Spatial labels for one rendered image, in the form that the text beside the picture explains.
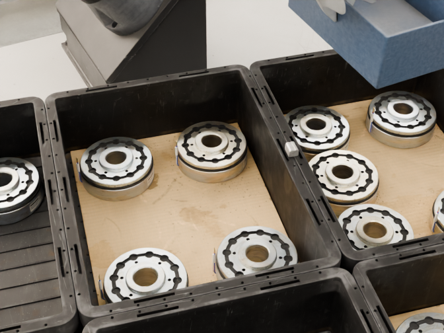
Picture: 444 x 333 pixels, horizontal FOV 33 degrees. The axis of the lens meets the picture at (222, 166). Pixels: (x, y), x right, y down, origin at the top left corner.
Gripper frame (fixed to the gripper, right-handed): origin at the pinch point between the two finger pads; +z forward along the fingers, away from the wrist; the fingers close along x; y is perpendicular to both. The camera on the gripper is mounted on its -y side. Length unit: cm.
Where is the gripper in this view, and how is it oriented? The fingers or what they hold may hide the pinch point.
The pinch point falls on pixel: (335, 6)
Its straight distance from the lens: 92.0
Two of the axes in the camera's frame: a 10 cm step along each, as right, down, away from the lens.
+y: 4.1, 6.3, -6.6
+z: 1.0, 6.9, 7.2
